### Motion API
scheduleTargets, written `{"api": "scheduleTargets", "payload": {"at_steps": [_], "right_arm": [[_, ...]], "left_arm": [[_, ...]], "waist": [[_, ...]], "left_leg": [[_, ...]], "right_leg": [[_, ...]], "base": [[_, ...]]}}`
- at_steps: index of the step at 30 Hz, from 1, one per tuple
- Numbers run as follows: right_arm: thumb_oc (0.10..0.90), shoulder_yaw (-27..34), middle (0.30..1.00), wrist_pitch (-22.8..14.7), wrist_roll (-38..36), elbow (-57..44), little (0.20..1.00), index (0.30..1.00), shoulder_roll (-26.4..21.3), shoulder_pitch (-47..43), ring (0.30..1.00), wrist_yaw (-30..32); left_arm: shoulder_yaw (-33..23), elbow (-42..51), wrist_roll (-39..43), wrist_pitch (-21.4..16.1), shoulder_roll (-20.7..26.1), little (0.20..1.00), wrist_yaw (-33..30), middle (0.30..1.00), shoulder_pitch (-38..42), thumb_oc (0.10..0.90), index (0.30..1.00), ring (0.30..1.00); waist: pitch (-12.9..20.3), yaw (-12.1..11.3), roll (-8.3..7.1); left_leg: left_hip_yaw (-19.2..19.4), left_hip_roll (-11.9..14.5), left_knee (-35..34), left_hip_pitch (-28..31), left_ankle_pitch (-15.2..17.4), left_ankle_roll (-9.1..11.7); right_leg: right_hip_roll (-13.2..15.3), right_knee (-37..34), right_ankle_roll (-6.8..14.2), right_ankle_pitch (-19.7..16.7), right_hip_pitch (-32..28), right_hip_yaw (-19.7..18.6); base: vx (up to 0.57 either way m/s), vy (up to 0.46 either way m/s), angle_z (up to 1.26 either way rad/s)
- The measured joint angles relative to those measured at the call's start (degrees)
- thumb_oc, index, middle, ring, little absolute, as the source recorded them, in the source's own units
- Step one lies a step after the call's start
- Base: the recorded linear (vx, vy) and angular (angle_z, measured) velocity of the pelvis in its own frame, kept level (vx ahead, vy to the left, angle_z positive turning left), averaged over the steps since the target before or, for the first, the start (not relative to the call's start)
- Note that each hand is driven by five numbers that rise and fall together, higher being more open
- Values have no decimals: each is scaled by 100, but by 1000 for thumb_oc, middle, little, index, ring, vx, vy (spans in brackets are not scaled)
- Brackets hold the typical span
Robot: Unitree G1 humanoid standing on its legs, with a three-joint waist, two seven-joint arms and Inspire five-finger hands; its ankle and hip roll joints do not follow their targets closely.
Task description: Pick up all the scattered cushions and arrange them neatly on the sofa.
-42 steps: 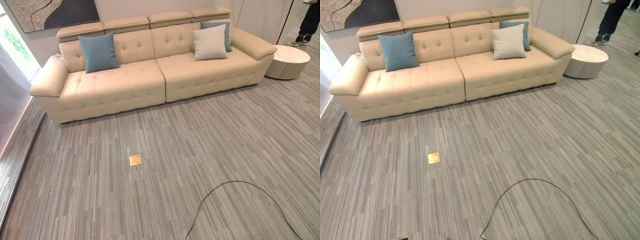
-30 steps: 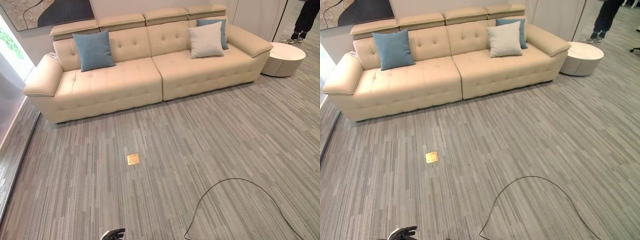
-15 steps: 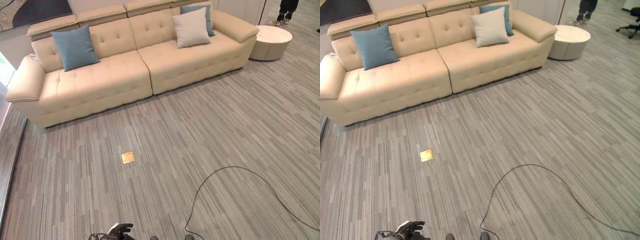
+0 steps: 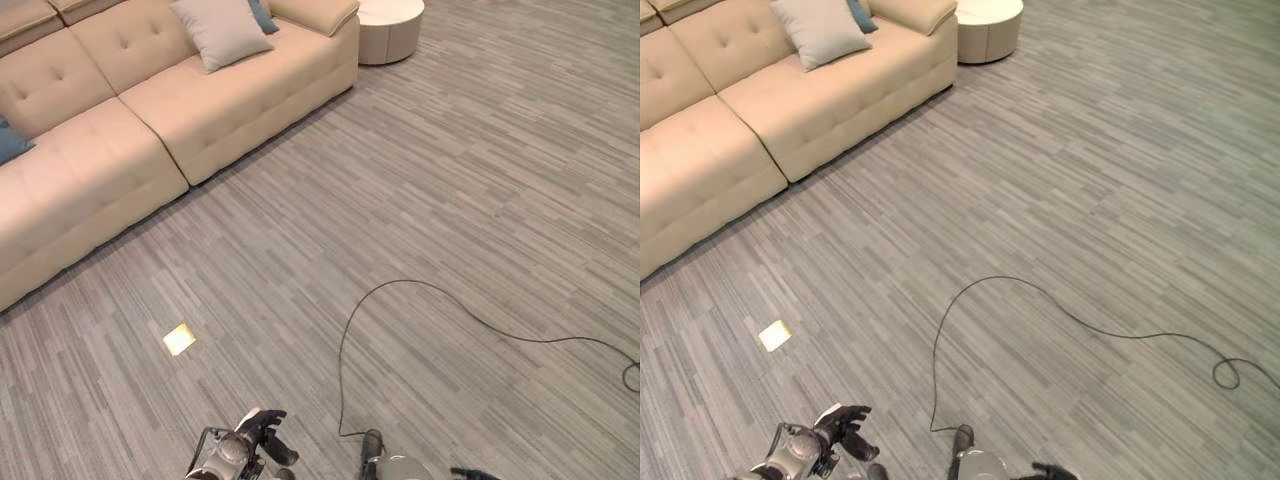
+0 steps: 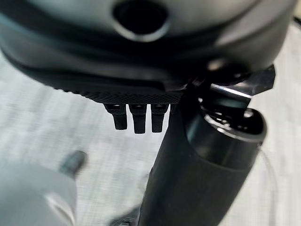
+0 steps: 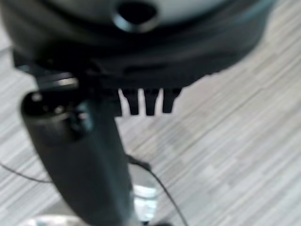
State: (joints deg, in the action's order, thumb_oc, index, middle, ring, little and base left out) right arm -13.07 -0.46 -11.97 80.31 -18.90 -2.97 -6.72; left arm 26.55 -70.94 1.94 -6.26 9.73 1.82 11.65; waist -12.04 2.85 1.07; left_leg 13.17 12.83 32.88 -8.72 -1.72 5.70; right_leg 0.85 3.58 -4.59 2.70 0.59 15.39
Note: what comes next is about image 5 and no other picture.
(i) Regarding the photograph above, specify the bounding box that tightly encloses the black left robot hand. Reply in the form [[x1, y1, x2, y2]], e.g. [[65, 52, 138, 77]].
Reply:
[[0, 0, 301, 226]]

